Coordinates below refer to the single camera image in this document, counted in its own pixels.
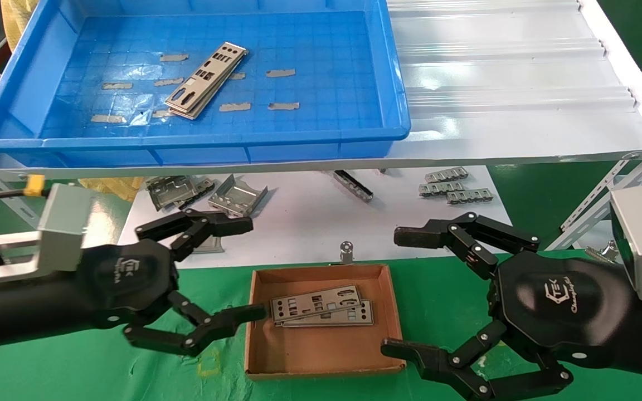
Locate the white board sheet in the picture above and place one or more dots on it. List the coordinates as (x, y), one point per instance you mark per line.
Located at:
(310, 223)

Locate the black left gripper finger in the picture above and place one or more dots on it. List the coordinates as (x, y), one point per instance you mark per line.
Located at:
(226, 322)
(204, 223)

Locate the green table cloth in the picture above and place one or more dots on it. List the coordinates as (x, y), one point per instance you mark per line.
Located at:
(438, 301)

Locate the stamped metal bracket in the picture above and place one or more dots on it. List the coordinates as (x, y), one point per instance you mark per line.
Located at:
(168, 192)

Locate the long narrow metal bar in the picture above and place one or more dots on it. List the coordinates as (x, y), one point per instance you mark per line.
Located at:
(354, 186)

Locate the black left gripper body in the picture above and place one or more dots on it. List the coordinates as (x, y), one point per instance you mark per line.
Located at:
(126, 284)

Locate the dark stamped metal part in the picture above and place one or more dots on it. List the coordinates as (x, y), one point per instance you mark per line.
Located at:
(205, 186)

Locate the yellow mesh bag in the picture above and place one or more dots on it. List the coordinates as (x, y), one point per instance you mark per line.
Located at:
(112, 186)
(17, 22)

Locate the small slotted metal strip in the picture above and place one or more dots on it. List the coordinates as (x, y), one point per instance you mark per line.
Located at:
(442, 188)
(446, 176)
(470, 196)

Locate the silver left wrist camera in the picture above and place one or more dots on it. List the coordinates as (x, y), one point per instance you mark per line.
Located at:
(62, 223)

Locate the brown cardboard box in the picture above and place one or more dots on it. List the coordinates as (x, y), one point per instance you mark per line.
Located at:
(321, 351)

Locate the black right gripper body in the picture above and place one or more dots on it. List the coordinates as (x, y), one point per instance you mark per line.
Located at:
(560, 306)

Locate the flat framed metal bracket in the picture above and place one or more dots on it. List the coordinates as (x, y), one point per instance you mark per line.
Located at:
(212, 245)

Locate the white corrugated shelf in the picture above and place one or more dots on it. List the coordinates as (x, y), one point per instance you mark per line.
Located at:
(494, 83)

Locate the folded metal bracket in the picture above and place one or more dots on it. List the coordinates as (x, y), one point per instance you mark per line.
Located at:
(237, 196)

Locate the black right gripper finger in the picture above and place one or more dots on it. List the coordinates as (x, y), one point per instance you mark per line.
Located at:
(455, 373)
(466, 236)

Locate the metal I/O plates in tray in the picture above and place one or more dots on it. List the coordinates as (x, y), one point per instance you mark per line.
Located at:
(209, 75)

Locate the blue plastic tray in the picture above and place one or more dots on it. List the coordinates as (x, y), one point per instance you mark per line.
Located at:
(326, 122)

